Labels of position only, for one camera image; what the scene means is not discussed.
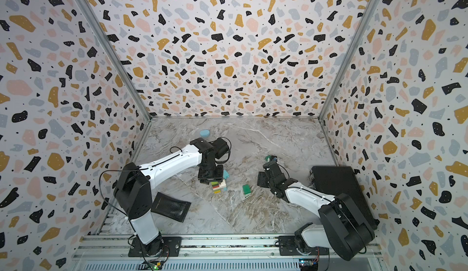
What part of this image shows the cream long lego brick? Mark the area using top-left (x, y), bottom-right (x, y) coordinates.
top-left (219, 180), bottom-right (227, 191)

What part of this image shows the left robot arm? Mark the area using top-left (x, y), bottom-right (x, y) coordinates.
top-left (114, 138), bottom-right (232, 256)

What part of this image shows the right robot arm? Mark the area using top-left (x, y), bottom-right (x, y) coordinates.
top-left (257, 160), bottom-right (378, 261)

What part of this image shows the green square lego brick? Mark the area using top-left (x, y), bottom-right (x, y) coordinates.
top-left (242, 184), bottom-right (252, 196)

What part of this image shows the light blue round puck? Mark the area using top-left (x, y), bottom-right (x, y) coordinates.
top-left (199, 129), bottom-right (210, 138)

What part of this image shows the black hard case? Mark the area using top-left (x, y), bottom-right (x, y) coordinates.
top-left (310, 166), bottom-right (379, 230)

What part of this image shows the green circuit board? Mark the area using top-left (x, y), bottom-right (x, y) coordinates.
top-left (146, 261), bottom-right (163, 271)

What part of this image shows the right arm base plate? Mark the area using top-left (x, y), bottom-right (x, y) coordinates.
top-left (274, 236), bottom-right (330, 256)

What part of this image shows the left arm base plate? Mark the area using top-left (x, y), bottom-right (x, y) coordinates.
top-left (128, 236), bottom-right (182, 259)

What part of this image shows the aluminium frame rail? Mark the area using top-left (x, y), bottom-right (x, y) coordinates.
top-left (71, 234), bottom-right (387, 271)

